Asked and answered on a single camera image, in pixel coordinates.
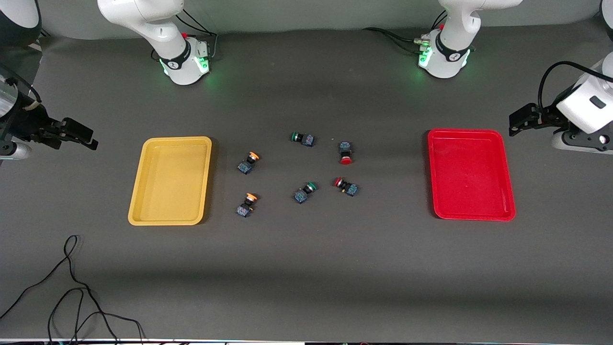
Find black right arm base cables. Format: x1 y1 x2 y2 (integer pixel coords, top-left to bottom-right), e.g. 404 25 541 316
151 10 219 62

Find dark grey table mat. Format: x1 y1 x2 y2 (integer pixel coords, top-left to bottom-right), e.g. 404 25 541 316
0 22 613 343

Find black arm base cables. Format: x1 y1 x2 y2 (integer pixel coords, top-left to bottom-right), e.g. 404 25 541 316
151 10 219 62
362 11 448 54

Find yellow plastic tray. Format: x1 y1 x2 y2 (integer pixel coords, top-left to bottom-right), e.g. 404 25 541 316
128 137 213 226

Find red plastic tray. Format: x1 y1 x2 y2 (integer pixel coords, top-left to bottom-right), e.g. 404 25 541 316
427 128 517 222

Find thin black loose cable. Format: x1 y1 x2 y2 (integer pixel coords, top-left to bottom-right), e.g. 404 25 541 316
0 235 145 345

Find yellow push button switch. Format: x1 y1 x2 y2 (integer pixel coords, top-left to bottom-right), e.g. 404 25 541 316
238 151 260 175
237 193 259 218

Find black left arm base cables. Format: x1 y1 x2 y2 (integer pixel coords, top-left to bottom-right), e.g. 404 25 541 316
362 11 448 54

